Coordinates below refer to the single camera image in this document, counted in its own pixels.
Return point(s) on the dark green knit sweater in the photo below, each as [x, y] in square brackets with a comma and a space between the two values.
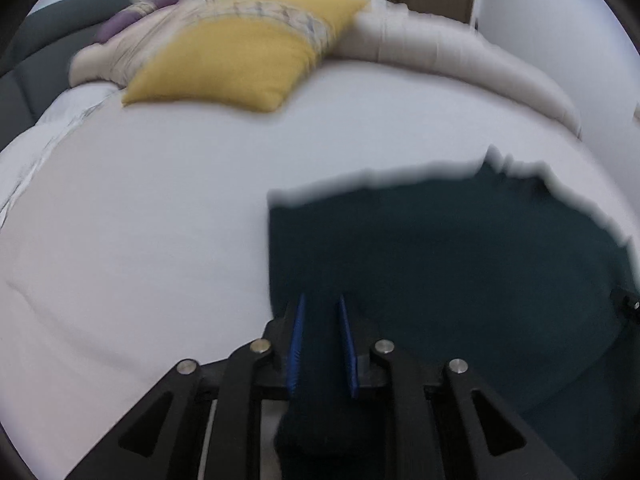
[425, 260]

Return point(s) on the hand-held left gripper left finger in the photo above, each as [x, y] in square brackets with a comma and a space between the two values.
[296, 345]

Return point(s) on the bed with light grey sheet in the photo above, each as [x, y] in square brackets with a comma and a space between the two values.
[150, 210]

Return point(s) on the white towel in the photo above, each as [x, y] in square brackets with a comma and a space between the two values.
[30, 160]

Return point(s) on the grey upholstered headboard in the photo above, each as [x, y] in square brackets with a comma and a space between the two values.
[40, 35]

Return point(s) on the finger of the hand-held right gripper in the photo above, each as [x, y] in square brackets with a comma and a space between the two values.
[627, 303]

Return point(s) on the purple pillow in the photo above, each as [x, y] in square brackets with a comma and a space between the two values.
[120, 22]

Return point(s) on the yellow pillow with patterned band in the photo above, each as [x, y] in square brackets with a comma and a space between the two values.
[225, 60]

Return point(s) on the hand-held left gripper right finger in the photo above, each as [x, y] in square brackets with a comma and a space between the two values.
[347, 345]

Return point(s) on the beige duvet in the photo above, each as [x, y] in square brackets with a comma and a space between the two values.
[425, 40]

